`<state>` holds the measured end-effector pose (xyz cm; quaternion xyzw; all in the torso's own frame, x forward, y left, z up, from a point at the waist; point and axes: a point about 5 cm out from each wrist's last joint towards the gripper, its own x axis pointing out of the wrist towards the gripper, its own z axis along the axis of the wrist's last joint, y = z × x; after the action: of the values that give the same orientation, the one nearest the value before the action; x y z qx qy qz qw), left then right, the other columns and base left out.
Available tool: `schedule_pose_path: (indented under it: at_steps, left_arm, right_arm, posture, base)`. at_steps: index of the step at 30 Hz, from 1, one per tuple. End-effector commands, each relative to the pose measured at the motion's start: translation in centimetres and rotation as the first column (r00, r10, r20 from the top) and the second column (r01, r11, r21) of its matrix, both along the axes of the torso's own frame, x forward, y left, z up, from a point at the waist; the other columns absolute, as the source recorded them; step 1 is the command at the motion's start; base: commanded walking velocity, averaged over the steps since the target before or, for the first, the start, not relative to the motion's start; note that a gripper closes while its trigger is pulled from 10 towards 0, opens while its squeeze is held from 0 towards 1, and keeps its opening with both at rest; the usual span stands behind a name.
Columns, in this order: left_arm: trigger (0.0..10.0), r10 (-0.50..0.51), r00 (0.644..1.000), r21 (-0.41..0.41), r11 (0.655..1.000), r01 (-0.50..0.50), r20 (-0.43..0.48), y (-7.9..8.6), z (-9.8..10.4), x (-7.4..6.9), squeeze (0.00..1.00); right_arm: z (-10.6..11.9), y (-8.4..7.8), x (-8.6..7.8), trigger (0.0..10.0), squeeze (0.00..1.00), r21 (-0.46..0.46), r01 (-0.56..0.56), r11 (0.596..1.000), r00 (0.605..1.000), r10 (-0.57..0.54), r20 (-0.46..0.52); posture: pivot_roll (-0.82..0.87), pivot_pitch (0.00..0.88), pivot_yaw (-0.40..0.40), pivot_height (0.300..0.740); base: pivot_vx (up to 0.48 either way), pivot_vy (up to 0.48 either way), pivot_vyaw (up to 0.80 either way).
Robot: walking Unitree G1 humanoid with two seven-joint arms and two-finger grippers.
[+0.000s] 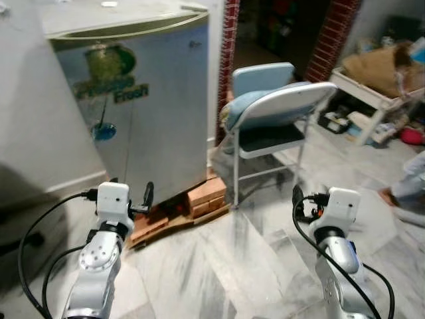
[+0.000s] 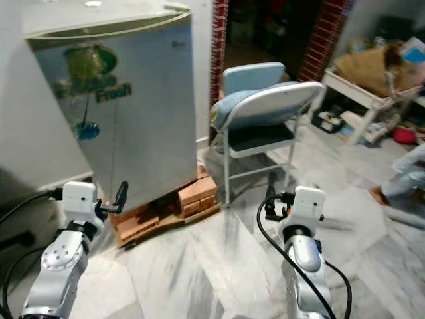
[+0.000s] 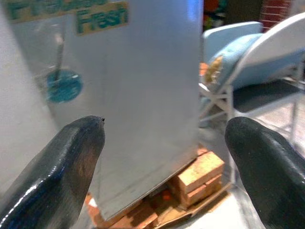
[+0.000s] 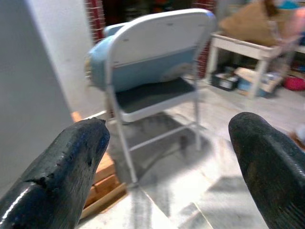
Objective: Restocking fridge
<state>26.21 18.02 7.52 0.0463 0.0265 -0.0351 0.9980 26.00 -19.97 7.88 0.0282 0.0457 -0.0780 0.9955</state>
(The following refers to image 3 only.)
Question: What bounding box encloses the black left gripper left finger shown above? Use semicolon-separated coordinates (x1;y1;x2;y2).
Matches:
0;115;106;229

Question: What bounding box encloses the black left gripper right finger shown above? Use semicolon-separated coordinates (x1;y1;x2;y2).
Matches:
224;116;305;229

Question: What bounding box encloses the silver fridge door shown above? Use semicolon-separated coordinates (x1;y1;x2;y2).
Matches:
0;0;204;221

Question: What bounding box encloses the small red brick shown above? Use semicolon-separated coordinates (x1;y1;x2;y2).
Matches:
185;184;207;207
205;175;224;190

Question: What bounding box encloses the large red brick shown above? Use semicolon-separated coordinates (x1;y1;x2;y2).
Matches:
176;151;226;194

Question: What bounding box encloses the round blue sticker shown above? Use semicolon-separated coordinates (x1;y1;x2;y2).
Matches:
46;70;84;104

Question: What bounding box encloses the brown cardboard sheet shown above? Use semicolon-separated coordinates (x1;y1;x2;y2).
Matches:
152;183;234;228

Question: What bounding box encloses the white frame folding chair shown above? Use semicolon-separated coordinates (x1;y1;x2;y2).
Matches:
199;11;305;189

